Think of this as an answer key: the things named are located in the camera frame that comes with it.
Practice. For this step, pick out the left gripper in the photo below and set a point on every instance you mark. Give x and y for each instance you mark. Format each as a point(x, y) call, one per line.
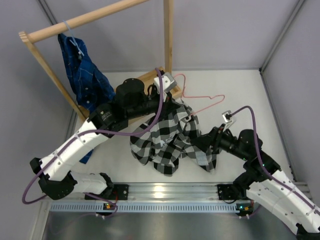
point(168, 106)

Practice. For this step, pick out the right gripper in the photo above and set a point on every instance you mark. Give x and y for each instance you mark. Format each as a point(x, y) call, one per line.
point(213, 139)

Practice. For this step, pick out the black white checkered shirt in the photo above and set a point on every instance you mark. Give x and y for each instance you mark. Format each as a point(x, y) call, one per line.
point(169, 141)

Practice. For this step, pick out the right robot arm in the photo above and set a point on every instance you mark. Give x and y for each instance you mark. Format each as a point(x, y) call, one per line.
point(264, 182)

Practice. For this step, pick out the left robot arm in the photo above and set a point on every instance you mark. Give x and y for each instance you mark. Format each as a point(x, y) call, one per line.
point(131, 100)

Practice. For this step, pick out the blue plaid shirt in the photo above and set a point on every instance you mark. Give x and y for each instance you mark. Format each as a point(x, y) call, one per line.
point(91, 87)

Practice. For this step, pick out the blue zip tie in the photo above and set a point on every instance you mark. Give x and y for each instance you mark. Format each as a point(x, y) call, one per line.
point(73, 40)

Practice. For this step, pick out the wooden clothes rack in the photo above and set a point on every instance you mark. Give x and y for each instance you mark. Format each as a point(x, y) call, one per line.
point(29, 39)

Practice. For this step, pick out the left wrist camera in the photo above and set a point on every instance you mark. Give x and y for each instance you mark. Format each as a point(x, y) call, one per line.
point(168, 82)

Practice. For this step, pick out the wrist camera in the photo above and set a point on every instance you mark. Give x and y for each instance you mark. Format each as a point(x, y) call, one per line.
point(168, 82)
point(229, 120)

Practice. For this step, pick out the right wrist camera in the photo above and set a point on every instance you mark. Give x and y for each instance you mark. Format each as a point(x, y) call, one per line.
point(229, 120)

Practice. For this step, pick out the aluminium mounting rail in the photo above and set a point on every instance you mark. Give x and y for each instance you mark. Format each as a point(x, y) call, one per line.
point(175, 192)

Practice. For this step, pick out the white slotted cable duct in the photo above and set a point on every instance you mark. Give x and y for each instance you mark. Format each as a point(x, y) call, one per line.
point(145, 207)

